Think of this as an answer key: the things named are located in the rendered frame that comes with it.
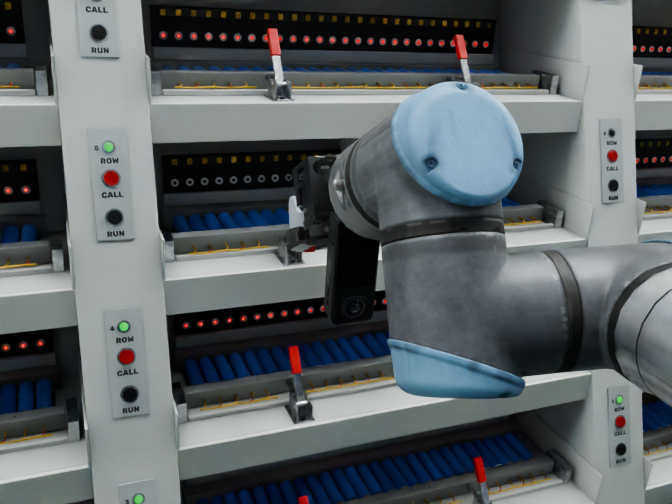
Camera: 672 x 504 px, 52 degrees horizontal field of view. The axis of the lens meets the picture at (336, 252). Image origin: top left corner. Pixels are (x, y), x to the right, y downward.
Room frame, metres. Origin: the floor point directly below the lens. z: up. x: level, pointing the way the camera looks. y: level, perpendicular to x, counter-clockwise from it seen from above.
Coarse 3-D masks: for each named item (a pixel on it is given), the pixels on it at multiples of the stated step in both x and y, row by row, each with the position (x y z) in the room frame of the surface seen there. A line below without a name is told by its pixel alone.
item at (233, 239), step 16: (512, 208) 1.04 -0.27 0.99; (528, 208) 1.04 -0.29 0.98; (288, 224) 0.91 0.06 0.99; (512, 224) 1.02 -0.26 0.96; (176, 240) 0.84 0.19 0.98; (192, 240) 0.85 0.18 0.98; (208, 240) 0.86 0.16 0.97; (224, 240) 0.87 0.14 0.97; (240, 240) 0.88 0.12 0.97; (256, 240) 0.88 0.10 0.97; (272, 240) 0.89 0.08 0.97
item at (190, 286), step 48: (192, 192) 0.97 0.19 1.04; (240, 192) 0.99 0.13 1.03; (288, 192) 1.02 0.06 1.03; (528, 192) 1.12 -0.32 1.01; (528, 240) 0.98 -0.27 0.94; (576, 240) 0.99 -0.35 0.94; (192, 288) 0.80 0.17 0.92; (240, 288) 0.82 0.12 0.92; (288, 288) 0.84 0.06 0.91; (384, 288) 0.90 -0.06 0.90
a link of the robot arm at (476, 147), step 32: (416, 96) 0.48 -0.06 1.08; (448, 96) 0.47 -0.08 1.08; (480, 96) 0.48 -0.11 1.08; (384, 128) 0.50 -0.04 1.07; (416, 128) 0.46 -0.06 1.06; (448, 128) 0.46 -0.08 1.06; (480, 128) 0.47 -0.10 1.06; (512, 128) 0.48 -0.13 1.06; (352, 160) 0.55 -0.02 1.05; (384, 160) 0.49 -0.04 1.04; (416, 160) 0.45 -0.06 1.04; (448, 160) 0.45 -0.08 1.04; (480, 160) 0.46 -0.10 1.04; (512, 160) 0.47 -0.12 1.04; (352, 192) 0.55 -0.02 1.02; (384, 192) 0.49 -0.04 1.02; (416, 192) 0.47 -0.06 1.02; (448, 192) 0.45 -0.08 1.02; (480, 192) 0.46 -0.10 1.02; (384, 224) 0.49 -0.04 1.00
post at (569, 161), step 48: (528, 0) 1.11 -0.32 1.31; (576, 0) 1.01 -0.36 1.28; (624, 0) 1.03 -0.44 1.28; (528, 48) 1.11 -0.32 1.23; (576, 48) 1.01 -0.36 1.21; (624, 48) 1.03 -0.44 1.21; (624, 96) 1.03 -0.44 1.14; (528, 144) 1.12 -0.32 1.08; (576, 144) 1.02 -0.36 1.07; (624, 144) 1.03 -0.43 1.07; (576, 192) 1.02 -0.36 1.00; (624, 192) 1.03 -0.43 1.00; (624, 240) 1.02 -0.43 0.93; (624, 384) 1.02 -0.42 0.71; (576, 432) 1.04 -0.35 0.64; (624, 480) 1.02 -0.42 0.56
